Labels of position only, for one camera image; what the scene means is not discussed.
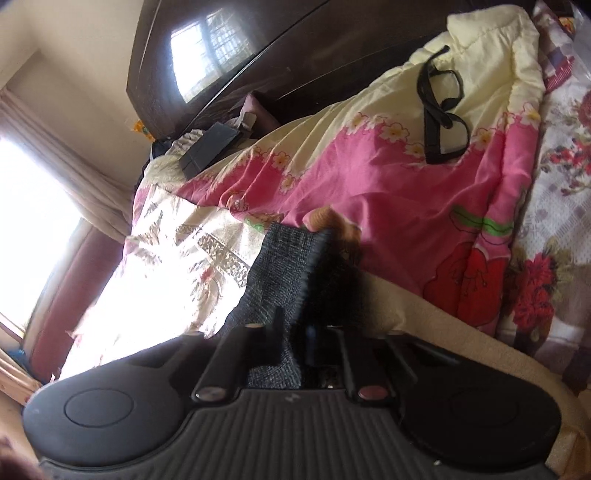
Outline dark grey checked pants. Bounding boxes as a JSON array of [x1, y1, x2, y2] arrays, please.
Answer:
[[218, 223, 332, 390]]

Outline black clothing heap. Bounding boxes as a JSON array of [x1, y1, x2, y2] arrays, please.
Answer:
[[149, 139, 173, 161]]

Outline floral satin bedspread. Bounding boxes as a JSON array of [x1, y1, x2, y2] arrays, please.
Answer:
[[61, 185, 266, 378]]

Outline white floral blanket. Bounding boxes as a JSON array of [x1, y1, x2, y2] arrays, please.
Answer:
[[496, 1, 590, 394]]

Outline maroon padded bench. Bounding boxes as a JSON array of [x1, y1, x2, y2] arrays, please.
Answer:
[[24, 227, 123, 383]]

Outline pink floral quilt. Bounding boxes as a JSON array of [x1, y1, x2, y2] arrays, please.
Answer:
[[178, 5, 544, 334]]

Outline beige window curtain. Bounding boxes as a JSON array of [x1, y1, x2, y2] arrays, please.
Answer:
[[1, 89, 132, 243]]

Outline black framed glasses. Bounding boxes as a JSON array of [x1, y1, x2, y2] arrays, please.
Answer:
[[416, 45, 471, 165]]

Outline yellow orange snack bag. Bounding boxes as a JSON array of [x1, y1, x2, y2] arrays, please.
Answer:
[[132, 120, 155, 142]]

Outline dark wooden headboard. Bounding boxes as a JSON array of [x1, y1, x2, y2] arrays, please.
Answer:
[[126, 0, 537, 141]]

